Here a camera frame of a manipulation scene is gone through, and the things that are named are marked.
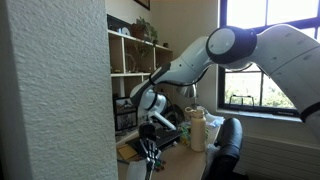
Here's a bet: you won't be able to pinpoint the white radiator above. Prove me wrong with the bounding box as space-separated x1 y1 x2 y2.
238 134 320 180

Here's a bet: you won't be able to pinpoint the silver desk lamp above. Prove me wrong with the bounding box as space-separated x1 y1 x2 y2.
176 83 200 108

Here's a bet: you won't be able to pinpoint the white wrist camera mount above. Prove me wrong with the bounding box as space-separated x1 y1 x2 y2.
146 110 177 132

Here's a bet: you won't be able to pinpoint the white crumpled papers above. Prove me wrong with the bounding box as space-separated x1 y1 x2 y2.
203 111 226 129

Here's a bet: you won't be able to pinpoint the black headphones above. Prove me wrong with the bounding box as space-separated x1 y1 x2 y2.
166 104 185 127

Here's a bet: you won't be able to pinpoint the white window sill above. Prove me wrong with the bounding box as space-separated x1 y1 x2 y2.
216 109 304 124

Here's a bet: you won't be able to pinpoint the cream water bottle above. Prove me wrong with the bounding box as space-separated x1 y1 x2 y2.
184 105 208 153

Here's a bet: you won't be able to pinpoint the black photo frame with bird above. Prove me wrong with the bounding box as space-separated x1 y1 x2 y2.
113 95 138 116

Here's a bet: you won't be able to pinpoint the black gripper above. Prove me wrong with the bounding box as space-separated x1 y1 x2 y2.
139 137 162 180

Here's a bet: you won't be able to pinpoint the yellow notepad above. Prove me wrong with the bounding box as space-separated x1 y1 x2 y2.
117 143 138 162

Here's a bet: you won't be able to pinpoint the green yellow patterned cloth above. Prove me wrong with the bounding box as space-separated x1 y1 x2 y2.
178 121 193 146

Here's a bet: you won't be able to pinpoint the black photo frame with group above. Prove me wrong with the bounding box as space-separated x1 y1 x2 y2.
114 111 139 132

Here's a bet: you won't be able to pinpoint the black office chair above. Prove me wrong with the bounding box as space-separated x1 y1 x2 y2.
208 117 244 180

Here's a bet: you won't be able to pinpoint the black laptop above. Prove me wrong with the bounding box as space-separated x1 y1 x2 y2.
125 127 183 152

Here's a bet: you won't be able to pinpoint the wire loop ornament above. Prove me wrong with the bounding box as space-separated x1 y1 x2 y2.
125 53 136 73

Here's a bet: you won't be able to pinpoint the dark wall picture frame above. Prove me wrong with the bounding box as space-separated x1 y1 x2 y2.
133 0 151 12

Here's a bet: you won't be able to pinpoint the black metal railing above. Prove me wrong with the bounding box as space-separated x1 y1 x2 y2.
229 94 256 107

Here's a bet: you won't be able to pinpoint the black window frame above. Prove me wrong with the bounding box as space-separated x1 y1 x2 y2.
218 0 320 118

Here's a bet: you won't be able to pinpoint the colourful bead string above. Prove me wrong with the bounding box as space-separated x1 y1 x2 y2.
153 158 167 173

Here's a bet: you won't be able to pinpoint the black framed picture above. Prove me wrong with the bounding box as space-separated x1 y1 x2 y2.
106 13 133 36

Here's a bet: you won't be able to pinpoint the green potted plant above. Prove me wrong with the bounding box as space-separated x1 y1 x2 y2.
130 16 159 44

